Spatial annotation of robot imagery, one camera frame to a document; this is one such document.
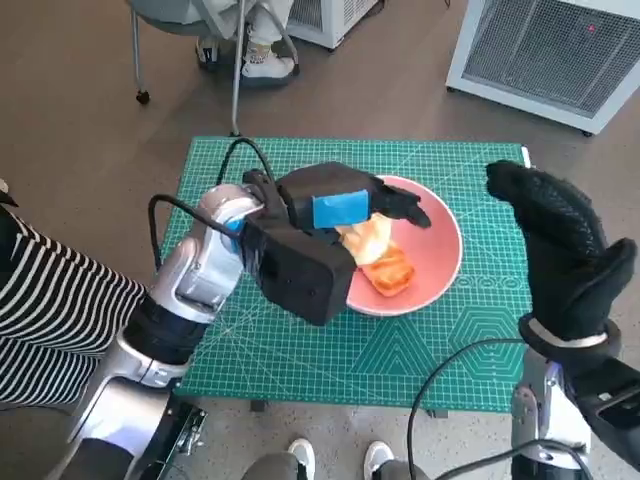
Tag round pale toy bun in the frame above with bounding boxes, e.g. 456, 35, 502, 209
335, 213, 394, 266

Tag grey chair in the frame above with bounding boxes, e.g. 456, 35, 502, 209
128, 0, 241, 105

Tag person with white shoes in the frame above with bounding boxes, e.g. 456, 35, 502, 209
239, 437, 421, 480

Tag white appliance with grille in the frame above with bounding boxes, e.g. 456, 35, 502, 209
445, 0, 640, 135

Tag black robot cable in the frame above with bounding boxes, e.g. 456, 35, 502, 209
217, 137, 275, 201
405, 338, 526, 480
148, 193, 246, 269

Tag person in striped top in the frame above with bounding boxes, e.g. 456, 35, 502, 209
0, 177, 149, 411

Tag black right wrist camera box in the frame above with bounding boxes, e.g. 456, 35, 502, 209
564, 364, 640, 444

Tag green cutting mat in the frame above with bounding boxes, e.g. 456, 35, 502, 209
162, 135, 534, 414

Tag orange glazed toy bread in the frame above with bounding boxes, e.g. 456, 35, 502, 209
360, 239, 417, 297

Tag small white appliance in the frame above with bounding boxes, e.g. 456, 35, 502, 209
287, 0, 386, 50

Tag seated person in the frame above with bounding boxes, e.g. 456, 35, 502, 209
193, 0, 301, 81

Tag pink bowl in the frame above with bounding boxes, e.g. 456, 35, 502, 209
344, 174, 464, 319

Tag black bar with metal latch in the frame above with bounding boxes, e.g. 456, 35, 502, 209
124, 398, 209, 480

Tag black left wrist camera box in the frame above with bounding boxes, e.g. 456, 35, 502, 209
242, 209, 354, 327

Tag silver metal pole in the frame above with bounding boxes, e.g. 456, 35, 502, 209
228, 0, 251, 137

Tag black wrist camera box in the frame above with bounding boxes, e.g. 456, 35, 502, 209
242, 209, 354, 327
564, 364, 640, 444

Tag black knitted gloved right hand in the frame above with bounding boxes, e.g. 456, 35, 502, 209
485, 159, 639, 345

